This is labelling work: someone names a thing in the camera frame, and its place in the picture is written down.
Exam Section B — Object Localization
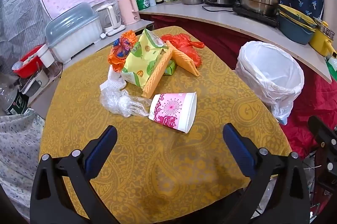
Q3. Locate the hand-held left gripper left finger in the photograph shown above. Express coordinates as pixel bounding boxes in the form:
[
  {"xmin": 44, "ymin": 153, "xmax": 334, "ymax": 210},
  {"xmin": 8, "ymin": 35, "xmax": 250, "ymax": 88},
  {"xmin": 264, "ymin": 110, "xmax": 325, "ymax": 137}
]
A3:
[{"xmin": 30, "ymin": 125, "xmax": 118, "ymax": 224}]

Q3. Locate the yellow pot with handle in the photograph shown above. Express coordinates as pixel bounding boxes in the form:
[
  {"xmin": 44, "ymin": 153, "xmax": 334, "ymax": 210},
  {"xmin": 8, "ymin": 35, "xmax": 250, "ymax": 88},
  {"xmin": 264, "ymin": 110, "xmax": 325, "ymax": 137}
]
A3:
[{"xmin": 309, "ymin": 17, "xmax": 337, "ymax": 57}]

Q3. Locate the blue basin with yellow rim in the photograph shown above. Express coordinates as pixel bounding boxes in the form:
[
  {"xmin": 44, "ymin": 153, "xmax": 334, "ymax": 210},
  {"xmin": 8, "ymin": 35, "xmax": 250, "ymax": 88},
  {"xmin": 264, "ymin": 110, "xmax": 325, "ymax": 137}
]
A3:
[{"xmin": 278, "ymin": 4, "xmax": 318, "ymax": 45}]

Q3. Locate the green snack packet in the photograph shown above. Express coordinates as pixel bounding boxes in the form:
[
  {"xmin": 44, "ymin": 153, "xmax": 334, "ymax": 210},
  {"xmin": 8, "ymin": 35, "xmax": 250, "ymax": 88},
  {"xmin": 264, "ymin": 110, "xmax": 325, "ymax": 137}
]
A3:
[{"xmin": 163, "ymin": 59, "xmax": 177, "ymax": 76}]

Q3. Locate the yellow-green wipes packet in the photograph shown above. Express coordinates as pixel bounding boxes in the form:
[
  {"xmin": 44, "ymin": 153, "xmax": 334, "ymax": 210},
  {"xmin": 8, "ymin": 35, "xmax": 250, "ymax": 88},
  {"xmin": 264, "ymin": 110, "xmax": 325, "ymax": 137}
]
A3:
[{"xmin": 122, "ymin": 28, "xmax": 169, "ymax": 90}]

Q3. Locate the red plastic basket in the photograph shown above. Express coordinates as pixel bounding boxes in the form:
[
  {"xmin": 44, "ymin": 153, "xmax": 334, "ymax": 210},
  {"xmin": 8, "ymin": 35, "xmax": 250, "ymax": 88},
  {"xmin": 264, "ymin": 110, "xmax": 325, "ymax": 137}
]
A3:
[{"xmin": 13, "ymin": 44, "xmax": 45, "ymax": 78}]

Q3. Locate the white dish box with lid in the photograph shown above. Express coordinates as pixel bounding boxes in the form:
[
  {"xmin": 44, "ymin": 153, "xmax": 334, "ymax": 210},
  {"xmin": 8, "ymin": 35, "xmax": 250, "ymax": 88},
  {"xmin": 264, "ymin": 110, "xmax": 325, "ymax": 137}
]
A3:
[{"xmin": 45, "ymin": 2, "xmax": 103, "ymax": 64}]

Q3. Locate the orange snack wrapper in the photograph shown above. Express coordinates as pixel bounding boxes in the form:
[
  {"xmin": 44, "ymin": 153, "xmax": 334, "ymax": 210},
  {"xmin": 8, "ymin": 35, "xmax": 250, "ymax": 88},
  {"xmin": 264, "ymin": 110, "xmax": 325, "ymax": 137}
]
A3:
[{"xmin": 108, "ymin": 31, "xmax": 138, "ymax": 72}]

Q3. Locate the curved white counter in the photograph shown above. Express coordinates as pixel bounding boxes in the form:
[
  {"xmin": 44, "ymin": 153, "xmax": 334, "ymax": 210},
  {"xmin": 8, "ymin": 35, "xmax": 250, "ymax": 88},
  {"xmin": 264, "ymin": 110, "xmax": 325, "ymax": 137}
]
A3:
[{"xmin": 138, "ymin": 0, "xmax": 332, "ymax": 84}]

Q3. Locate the pink electric kettle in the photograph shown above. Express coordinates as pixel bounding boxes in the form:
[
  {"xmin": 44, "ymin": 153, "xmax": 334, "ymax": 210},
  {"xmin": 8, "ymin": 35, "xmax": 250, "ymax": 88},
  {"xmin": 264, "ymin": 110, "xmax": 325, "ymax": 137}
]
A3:
[{"xmin": 116, "ymin": 0, "xmax": 141, "ymax": 26}]

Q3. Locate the glass jar with white lid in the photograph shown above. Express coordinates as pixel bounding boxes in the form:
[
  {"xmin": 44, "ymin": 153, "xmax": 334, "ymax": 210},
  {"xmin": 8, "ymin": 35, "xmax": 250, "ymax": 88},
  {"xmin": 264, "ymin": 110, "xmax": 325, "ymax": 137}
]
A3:
[{"xmin": 37, "ymin": 45, "xmax": 62, "ymax": 77}]

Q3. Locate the pale floral cloth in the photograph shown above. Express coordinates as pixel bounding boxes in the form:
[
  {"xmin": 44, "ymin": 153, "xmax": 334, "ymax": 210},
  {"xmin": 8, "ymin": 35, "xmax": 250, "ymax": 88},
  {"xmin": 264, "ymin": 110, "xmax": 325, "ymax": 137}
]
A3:
[{"xmin": 0, "ymin": 108, "xmax": 46, "ymax": 219}]

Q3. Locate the trash bin with white liner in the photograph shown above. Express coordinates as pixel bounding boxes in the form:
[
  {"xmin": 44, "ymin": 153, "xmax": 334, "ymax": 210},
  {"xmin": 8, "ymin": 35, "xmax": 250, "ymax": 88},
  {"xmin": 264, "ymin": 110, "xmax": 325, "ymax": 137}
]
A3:
[{"xmin": 235, "ymin": 40, "xmax": 305, "ymax": 124}]

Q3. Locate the red plastic bag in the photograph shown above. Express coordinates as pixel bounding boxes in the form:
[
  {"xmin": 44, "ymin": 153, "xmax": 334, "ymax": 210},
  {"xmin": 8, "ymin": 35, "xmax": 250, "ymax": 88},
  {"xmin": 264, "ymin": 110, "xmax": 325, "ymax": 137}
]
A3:
[{"xmin": 160, "ymin": 33, "xmax": 205, "ymax": 68}]

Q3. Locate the yellow patterned tablecloth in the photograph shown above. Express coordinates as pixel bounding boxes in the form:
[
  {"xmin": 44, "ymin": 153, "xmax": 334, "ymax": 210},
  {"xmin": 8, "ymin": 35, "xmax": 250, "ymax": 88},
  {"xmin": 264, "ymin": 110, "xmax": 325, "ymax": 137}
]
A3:
[{"xmin": 39, "ymin": 26, "xmax": 293, "ymax": 224}]

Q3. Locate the black power cable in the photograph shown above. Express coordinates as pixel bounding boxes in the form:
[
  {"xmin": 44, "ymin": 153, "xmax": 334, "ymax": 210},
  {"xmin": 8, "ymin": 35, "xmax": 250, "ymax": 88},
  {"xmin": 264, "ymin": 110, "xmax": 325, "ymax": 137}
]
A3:
[{"xmin": 202, "ymin": 4, "xmax": 235, "ymax": 13}]

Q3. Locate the clear plastic container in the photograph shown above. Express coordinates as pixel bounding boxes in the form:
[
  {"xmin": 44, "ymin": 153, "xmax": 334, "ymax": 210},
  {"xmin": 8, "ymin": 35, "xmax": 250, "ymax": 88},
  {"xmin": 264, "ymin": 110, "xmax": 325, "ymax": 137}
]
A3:
[{"xmin": 20, "ymin": 74, "xmax": 49, "ymax": 97}]

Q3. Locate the glass kettle with white handle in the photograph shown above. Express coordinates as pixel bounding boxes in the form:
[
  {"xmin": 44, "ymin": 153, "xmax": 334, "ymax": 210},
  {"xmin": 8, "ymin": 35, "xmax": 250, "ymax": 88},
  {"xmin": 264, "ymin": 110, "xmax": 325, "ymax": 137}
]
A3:
[{"xmin": 96, "ymin": 2, "xmax": 126, "ymax": 36}]

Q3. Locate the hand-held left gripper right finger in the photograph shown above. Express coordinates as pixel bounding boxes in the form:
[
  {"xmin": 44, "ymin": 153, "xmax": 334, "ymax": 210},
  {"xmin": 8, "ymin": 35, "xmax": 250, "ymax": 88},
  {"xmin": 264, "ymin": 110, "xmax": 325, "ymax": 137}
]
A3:
[{"xmin": 222, "ymin": 123, "xmax": 312, "ymax": 224}]

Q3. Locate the grey striped cloth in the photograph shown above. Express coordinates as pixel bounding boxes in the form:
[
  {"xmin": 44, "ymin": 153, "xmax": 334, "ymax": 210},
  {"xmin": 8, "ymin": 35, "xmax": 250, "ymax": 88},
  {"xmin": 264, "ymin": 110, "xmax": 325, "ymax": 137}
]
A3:
[{"xmin": 0, "ymin": 0, "xmax": 52, "ymax": 74}]

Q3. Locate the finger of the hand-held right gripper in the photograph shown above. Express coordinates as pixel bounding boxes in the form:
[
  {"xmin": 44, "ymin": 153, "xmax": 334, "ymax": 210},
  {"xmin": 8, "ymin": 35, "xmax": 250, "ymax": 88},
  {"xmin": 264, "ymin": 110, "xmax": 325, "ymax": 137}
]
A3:
[{"xmin": 308, "ymin": 116, "xmax": 337, "ymax": 190}]

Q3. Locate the white crumpled tissue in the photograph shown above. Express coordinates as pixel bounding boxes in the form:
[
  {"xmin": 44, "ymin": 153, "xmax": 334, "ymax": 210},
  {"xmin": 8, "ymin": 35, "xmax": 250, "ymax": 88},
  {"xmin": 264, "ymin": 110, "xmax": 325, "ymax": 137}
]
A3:
[{"xmin": 99, "ymin": 66, "xmax": 127, "ymax": 91}]

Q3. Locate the clear plastic glove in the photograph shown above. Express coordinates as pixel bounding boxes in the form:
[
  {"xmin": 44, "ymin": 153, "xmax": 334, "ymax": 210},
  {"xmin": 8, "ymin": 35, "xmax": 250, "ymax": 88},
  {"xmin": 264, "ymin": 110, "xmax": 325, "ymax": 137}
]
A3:
[{"xmin": 99, "ymin": 88, "xmax": 152, "ymax": 118}]

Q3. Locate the black induction cooker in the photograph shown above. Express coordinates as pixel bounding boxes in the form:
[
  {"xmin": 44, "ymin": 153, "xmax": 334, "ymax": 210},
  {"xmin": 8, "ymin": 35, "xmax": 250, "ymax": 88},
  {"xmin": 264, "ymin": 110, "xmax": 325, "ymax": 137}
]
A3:
[{"xmin": 232, "ymin": 4, "xmax": 281, "ymax": 28}]

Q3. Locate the pink and white paper cup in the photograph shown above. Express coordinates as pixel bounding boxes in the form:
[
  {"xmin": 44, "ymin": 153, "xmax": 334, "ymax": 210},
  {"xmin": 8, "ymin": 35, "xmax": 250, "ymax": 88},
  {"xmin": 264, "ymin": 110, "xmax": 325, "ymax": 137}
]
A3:
[{"xmin": 148, "ymin": 92, "xmax": 197, "ymax": 134}]

